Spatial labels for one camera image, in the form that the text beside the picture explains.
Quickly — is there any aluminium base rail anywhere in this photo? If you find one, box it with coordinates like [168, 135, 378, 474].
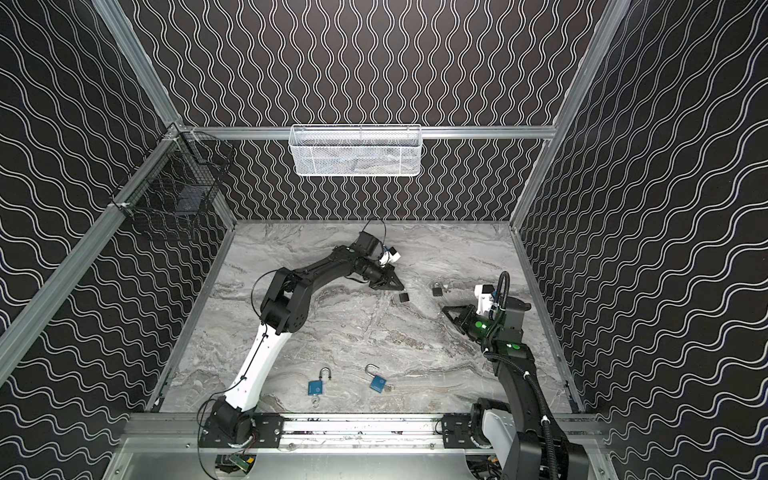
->
[122, 412, 604, 455]

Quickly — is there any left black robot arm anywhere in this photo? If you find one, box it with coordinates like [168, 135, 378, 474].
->
[204, 231, 405, 445]

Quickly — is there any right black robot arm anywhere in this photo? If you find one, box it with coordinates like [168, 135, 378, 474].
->
[442, 271, 590, 479]

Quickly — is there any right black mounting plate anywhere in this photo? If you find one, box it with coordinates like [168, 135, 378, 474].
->
[438, 414, 487, 449]

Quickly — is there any black wire mesh basket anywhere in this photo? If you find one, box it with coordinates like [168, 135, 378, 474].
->
[119, 125, 234, 243]

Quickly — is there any blue padlock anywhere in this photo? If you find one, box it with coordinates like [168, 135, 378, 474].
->
[364, 363, 394, 394]
[307, 366, 332, 408]

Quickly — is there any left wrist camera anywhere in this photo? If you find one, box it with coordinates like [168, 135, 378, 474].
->
[378, 244, 401, 266]

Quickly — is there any black mounting plate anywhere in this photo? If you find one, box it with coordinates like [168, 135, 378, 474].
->
[198, 413, 285, 449]
[438, 414, 487, 449]

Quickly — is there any white wire mesh basket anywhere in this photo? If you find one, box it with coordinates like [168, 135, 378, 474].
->
[288, 124, 424, 177]

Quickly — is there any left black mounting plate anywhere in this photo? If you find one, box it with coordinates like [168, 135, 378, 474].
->
[198, 413, 285, 449]

